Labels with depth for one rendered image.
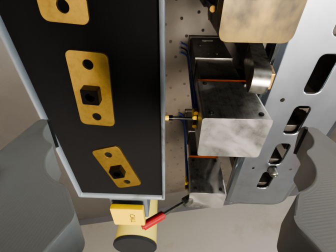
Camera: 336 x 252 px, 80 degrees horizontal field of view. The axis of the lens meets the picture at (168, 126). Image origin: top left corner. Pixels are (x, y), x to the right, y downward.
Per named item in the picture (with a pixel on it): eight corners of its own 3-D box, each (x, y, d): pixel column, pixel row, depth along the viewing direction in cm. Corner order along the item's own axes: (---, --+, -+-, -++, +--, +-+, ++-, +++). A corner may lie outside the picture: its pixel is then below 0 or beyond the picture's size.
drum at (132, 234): (120, 179, 224) (105, 240, 175) (154, 174, 216) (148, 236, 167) (133, 198, 248) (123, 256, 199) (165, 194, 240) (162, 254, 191)
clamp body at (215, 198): (206, 123, 82) (221, 208, 53) (177, 122, 82) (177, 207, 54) (208, 108, 77) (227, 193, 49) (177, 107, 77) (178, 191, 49)
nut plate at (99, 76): (115, 125, 23) (112, 131, 22) (82, 122, 23) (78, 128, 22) (108, 52, 18) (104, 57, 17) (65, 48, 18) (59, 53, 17)
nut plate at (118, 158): (142, 183, 30) (140, 190, 29) (119, 186, 31) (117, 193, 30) (118, 144, 25) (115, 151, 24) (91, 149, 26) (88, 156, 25)
